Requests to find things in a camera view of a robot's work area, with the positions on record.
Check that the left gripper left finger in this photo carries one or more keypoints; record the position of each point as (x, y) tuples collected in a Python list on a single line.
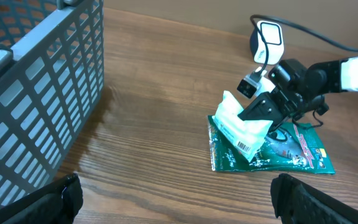
[(57, 202)]

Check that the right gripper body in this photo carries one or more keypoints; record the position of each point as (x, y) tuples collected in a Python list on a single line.
[(291, 105)]

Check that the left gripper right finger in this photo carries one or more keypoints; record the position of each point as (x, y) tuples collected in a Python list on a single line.
[(297, 202)]

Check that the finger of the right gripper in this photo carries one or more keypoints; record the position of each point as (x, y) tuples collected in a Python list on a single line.
[(264, 107)]

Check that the light green wipes packet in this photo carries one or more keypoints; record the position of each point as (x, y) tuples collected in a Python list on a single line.
[(246, 136)]

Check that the green 3M gloves packet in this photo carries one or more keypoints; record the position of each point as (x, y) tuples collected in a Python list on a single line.
[(289, 148)]

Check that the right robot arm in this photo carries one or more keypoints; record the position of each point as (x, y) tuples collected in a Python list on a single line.
[(297, 90)]

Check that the white barcode scanner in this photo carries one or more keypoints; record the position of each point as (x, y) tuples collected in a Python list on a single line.
[(272, 33)]

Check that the grey plastic mesh basket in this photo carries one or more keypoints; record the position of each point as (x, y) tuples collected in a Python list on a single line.
[(51, 79)]

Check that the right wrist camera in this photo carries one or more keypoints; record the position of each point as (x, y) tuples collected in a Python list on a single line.
[(255, 83)]

